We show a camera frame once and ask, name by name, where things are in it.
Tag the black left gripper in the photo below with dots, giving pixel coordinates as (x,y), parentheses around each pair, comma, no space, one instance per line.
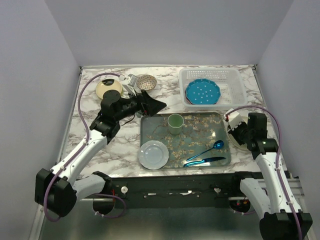
(147,104)

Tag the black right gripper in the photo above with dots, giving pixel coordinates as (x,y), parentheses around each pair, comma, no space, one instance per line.
(234,131)

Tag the blue polka dot plate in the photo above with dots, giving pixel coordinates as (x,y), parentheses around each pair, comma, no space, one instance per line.
(203,91)

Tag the pink polka dot plate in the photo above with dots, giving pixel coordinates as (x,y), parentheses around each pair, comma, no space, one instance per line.
(186,98)

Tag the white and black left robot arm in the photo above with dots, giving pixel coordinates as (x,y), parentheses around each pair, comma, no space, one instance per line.
(58,189)

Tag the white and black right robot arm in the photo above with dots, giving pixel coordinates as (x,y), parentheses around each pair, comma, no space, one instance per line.
(280,215)

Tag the white perforated plastic bin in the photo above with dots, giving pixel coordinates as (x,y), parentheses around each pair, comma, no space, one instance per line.
(230,81)

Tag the pale aqua brown-rimmed plate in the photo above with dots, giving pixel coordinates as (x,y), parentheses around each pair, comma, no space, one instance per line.
(233,141)

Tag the patterned small ceramic bowl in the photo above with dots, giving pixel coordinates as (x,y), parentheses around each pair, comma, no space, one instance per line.
(146,82)

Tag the blue metallic spoon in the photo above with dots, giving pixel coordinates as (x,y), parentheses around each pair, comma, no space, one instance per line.
(219,144)

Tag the light green ceramic cup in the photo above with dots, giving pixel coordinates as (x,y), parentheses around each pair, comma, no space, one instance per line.
(175,123)

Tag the teal floral serving tray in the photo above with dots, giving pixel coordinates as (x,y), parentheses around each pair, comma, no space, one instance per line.
(199,133)

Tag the cream plate with black mark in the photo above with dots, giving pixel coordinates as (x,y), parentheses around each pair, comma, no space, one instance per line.
(107,85)

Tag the blue metallic knife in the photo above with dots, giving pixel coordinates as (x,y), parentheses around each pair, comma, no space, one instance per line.
(205,160)

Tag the light blue scalloped plate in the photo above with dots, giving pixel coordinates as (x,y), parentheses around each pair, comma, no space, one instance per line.
(153,155)

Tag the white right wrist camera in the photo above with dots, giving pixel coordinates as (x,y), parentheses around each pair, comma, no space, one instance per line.
(233,119)

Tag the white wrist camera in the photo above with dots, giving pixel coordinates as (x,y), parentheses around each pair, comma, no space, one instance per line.
(129,86)
(233,119)

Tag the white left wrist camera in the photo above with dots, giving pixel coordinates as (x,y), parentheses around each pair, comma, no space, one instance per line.
(129,86)

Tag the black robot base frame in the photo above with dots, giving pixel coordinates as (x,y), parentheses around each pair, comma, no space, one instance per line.
(181,191)

